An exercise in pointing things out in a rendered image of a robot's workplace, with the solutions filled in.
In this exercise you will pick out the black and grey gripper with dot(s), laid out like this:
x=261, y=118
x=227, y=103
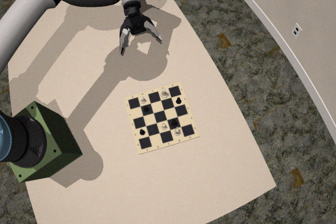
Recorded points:
x=137, y=23

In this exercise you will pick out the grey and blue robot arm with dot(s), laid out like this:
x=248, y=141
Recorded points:
x=22, y=142

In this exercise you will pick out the cream and black chessboard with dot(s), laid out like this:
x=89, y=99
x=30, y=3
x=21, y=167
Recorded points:
x=161, y=111

